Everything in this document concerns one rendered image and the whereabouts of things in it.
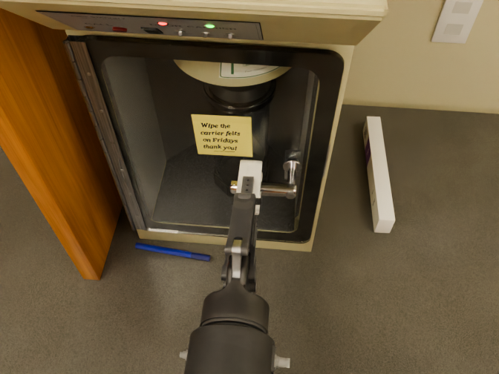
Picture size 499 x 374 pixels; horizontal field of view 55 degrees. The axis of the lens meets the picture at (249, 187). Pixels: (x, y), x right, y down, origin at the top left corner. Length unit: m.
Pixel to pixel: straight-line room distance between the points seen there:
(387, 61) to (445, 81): 0.14
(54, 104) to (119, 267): 0.34
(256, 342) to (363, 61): 0.75
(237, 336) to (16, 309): 0.51
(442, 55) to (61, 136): 0.79
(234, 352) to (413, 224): 0.56
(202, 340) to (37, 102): 0.35
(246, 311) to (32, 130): 0.33
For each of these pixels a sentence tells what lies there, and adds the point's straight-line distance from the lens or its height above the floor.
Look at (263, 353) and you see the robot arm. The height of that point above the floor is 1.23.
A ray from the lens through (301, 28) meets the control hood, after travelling 0.43.
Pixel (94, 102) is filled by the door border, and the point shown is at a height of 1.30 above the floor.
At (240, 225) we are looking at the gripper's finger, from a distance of 0.55.
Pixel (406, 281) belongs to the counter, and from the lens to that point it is 0.90.
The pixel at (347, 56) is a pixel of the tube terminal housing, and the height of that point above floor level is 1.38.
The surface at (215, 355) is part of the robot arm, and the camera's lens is 0.49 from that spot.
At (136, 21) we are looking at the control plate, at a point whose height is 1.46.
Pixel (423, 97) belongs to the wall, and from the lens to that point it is 1.20.
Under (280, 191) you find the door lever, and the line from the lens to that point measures 0.63.
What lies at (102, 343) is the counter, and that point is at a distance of 0.85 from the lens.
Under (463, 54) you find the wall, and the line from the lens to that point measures 1.14.
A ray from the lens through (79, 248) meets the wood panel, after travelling 0.80.
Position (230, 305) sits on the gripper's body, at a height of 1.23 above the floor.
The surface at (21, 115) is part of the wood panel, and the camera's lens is 0.61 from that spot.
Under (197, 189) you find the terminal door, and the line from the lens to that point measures 0.73.
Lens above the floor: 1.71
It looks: 53 degrees down
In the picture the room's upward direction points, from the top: straight up
